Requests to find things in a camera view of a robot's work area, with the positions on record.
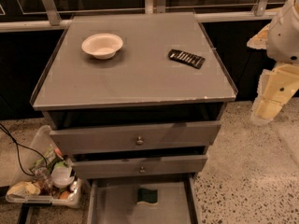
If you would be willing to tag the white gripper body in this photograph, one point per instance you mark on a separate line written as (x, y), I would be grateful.
(284, 36)

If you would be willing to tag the grey bottom drawer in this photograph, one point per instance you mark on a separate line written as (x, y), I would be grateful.
(113, 201)

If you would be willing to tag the grey middle drawer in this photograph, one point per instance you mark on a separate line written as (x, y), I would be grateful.
(139, 167)

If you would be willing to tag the banana peel in bin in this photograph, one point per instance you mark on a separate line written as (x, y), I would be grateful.
(23, 189)

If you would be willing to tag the grey top drawer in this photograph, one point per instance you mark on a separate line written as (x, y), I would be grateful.
(135, 137)

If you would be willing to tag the white cup in bin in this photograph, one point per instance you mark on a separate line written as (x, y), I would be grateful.
(61, 177)

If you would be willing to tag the green yellow sponge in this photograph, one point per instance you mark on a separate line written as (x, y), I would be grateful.
(147, 196)

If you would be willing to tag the grey metal railing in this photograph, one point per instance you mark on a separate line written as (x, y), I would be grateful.
(12, 19)

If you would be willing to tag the grey drawer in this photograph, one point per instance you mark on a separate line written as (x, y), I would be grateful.
(113, 201)
(135, 137)
(139, 167)

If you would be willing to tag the clear plastic bin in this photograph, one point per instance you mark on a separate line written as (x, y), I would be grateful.
(37, 163)

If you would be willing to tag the grey drawer cabinet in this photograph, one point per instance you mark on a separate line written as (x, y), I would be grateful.
(140, 85)

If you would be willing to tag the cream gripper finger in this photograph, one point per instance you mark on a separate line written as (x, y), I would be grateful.
(263, 112)
(259, 41)

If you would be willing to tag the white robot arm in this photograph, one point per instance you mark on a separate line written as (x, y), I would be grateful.
(280, 39)

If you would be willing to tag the white paper bowl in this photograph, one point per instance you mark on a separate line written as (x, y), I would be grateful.
(102, 46)

